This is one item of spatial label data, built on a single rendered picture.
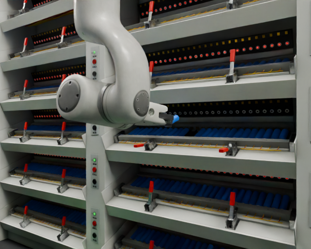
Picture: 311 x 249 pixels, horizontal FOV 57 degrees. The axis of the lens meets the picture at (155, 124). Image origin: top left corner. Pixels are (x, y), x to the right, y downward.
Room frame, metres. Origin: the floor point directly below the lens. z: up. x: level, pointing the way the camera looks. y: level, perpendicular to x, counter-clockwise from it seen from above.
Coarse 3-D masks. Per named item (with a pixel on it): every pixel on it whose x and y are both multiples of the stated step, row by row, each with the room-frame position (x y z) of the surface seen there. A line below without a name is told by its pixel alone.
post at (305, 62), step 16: (304, 0) 0.65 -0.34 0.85; (304, 16) 0.65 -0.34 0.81; (304, 32) 0.65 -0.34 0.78; (304, 48) 0.65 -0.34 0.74; (304, 64) 0.65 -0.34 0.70; (304, 80) 0.65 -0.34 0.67; (304, 96) 0.65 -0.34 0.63; (304, 112) 0.65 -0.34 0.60; (304, 128) 0.65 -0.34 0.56; (304, 144) 0.65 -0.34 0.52; (304, 160) 0.65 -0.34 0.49; (304, 176) 0.65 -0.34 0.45; (304, 192) 0.65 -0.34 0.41; (304, 208) 0.65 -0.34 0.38; (304, 224) 0.65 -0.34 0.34; (304, 240) 0.65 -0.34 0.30
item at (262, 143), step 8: (120, 136) 1.02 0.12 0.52; (128, 136) 1.00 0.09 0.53; (136, 136) 0.98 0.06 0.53; (144, 136) 0.96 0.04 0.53; (152, 136) 0.95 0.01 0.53; (160, 136) 0.93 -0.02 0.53; (168, 136) 0.92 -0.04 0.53; (176, 136) 0.90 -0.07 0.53; (184, 136) 0.89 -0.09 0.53; (192, 136) 0.88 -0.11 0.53; (160, 144) 0.91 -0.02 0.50; (200, 144) 0.85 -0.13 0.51; (208, 144) 0.84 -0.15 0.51; (216, 144) 0.81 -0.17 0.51; (224, 144) 0.80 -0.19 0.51; (240, 144) 0.78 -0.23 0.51; (248, 144) 0.77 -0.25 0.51; (256, 144) 0.76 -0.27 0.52; (264, 144) 0.75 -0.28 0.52; (272, 144) 0.73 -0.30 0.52; (280, 144) 0.72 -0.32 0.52; (288, 144) 0.71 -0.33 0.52
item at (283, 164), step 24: (192, 120) 0.99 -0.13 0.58; (216, 120) 0.95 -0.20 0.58; (240, 120) 0.90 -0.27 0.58; (264, 120) 0.86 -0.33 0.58; (288, 120) 0.82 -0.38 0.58; (120, 144) 1.01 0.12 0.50; (192, 168) 0.83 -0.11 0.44; (216, 168) 0.79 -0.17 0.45; (240, 168) 0.75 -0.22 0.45; (264, 168) 0.71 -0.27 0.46; (288, 168) 0.68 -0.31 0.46
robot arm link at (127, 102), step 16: (80, 0) 0.52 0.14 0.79; (96, 0) 0.52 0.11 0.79; (112, 0) 0.53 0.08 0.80; (80, 16) 0.53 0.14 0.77; (96, 16) 0.52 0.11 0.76; (112, 16) 0.53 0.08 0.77; (80, 32) 0.54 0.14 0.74; (96, 32) 0.51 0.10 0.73; (112, 32) 0.50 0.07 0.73; (128, 32) 0.54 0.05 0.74; (112, 48) 0.49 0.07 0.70; (128, 48) 0.49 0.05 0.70; (128, 64) 0.48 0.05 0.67; (144, 64) 0.51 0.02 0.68; (128, 80) 0.48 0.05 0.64; (144, 80) 0.51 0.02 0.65; (112, 96) 0.50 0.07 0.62; (128, 96) 0.49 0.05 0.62; (144, 96) 0.51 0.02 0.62; (112, 112) 0.50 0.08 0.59; (128, 112) 0.49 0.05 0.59; (144, 112) 0.51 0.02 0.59
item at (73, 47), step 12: (72, 24) 1.31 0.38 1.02; (36, 36) 1.47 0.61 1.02; (48, 36) 1.43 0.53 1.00; (60, 36) 1.38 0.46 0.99; (72, 36) 1.35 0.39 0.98; (24, 48) 1.30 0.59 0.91; (36, 48) 1.33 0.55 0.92; (48, 48) 1.28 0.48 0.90; (60, 48) 1.15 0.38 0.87; (72, 48) 1.10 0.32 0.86; (84, 48) 1.07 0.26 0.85; (0, 60) 1.40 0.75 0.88; (12, 60) 1.33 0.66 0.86; (24, 60) 1.28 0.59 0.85; (36, 60) 1.24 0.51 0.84; (48, 60) 1.20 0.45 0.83; (60, 60) 1.16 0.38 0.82
